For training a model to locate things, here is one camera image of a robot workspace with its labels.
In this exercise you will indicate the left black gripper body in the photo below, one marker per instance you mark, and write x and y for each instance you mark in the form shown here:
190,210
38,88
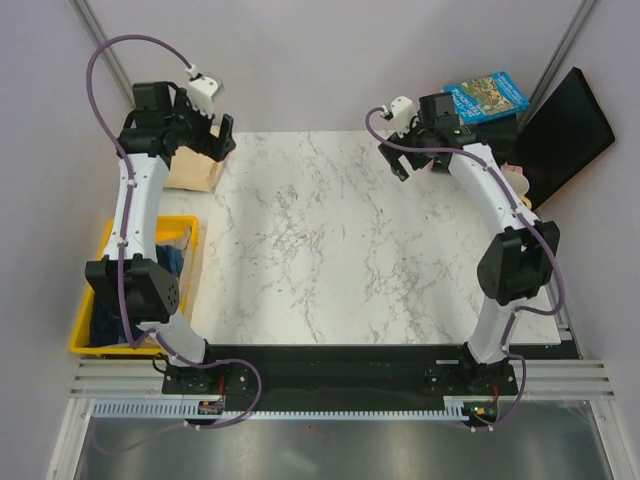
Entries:
192,127

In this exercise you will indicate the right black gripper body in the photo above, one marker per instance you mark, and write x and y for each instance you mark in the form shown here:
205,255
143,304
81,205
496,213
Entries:
419,159

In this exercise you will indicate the cream yellow t-shirt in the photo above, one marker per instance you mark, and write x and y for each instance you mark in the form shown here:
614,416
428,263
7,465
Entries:
192,171

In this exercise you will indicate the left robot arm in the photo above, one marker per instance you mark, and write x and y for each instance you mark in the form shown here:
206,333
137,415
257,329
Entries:
143,171

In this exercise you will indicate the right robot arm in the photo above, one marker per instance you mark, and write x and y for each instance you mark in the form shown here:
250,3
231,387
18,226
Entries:
521,257

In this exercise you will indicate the black box with knobs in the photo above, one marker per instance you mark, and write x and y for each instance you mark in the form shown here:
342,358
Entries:
500,135

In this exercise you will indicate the colourful treehouse book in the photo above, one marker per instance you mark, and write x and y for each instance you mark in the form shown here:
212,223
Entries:
487,98

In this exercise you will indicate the small pink box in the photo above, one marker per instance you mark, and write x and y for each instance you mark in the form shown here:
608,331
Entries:
513,169

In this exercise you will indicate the yellow ceramic mug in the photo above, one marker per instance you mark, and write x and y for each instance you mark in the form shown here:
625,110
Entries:
520,185

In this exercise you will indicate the yellow plastic bin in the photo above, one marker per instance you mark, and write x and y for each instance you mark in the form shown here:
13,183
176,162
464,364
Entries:
168,227

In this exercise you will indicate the black flat panel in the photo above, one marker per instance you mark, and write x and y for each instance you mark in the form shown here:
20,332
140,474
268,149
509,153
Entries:
568,132

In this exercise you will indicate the navy blue t-shirt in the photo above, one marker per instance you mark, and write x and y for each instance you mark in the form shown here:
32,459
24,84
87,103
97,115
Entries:
107,320

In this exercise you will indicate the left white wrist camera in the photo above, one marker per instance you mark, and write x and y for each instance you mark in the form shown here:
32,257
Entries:
202,91

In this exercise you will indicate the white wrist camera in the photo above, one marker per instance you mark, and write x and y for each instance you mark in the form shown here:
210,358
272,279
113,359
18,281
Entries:
202,91
401,111

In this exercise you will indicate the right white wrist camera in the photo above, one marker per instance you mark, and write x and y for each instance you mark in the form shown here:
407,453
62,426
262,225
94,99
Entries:
401,111

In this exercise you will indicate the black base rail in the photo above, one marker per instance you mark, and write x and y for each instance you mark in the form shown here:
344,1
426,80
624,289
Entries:
340,379

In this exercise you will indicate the white slotted cable duct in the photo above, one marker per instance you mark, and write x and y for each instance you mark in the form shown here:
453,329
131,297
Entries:
158,409

